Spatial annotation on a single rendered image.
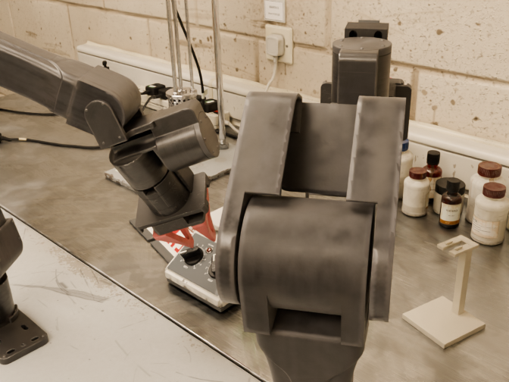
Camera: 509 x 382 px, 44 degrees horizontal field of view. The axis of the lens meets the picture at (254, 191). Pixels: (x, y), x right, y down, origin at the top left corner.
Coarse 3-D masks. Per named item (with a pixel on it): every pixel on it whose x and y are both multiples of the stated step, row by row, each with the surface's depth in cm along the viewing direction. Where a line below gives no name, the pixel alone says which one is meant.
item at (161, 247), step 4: (156, 240) 111; (152, 244) 110; (156, 244) 110; (160, 244) 110; (164, 244) 110; (156, 248) 109; (160, 248) 109; (164, 248) 109; (168, 248) 108; (160, 252) 107; (164, 252) 107; (168, 252) 107; (172, 252) 107; (164, 256) 106; (168, 256) 106; (172, 256) 106; (168, 260) 105
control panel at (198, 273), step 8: (200, 240) 99; (208, 240) 99; (184, 248) 100; (200, 248) 98; (176, 256) 99; (208, 256) 96; (176, 264) 98; (184, 264) 97; (200, 264) 96; (208, 264) 96; (176, 272) 97; (184, 272) 96; (192, 272) 96; (200, 272) 95; (192, 280) 95; (200, 280) 94; (208, 280) 93; (208, 288) 93; (216, 288) 92
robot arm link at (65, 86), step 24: (0, 48) 71; (24, 48) 72; (0, 72) 72; (24, 72) 71; (48, 72) 71; (72, 72) 71; (96, 72) 74; (24, 96) 73; (48, 96) 72; (72, 96) 71; (96, 96) 71; (120, 96) 72; (72, 120) 72; (120, 120) 72
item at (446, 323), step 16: (448, 240) 85; (464, 240) 84; (464, 256) 85; (464, 272) 86; (464, 288) 87; (432, 304) 91; (448, 304) 91; (464, 304) 89; (416, 320) 88; (432, 320) 88; (448, 320) 88; (464, 320) 88; (432, 336) 85; (448, 336) 85; (464, 336) 85
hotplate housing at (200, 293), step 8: (216, 232) 100; (216, 240) 98; (168, 264) 99; (168, 272) 98; (168, 280) 99; (176, 280) 97; (184, 280) 96; (184, 288) 97; (192, 288) 94; (200, 288) 94; (200, 296) 94; (208, 296) 92; (216, 296) 92; (208, 304) 93; (216, 304) 91; (224, 304) 92; (232, 304) 93
